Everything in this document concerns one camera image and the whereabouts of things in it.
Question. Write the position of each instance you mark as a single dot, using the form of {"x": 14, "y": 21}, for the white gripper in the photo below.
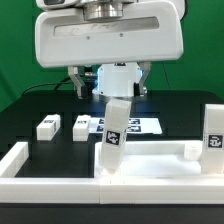
{"x": 89, "y": 32}

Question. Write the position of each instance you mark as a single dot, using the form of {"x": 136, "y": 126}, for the white square desk top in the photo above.
{"x": 154, "y": 159}

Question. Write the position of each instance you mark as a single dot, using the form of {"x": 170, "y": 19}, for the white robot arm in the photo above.
{"x": 117, "y": 79}

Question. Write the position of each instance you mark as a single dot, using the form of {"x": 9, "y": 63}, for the fiducial marker sheet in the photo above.
{"x": 135, "y": 126}

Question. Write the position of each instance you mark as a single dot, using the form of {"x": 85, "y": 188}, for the white U-shaped obstacle fence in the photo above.
{"x": 103, "y": 190}

